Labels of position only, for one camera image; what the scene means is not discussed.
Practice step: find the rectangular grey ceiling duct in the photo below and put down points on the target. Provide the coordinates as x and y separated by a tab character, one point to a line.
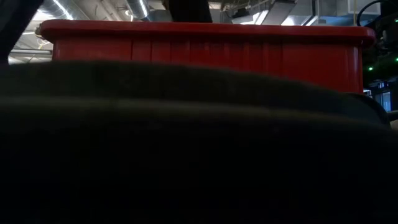
286	12

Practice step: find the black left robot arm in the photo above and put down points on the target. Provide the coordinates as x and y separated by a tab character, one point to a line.
12	25

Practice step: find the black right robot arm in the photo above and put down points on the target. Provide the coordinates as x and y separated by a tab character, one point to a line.
384	46

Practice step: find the round silver air duct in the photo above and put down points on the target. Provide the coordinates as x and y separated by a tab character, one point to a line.
138	7

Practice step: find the red plastic bin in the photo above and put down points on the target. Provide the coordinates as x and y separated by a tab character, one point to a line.
205	49

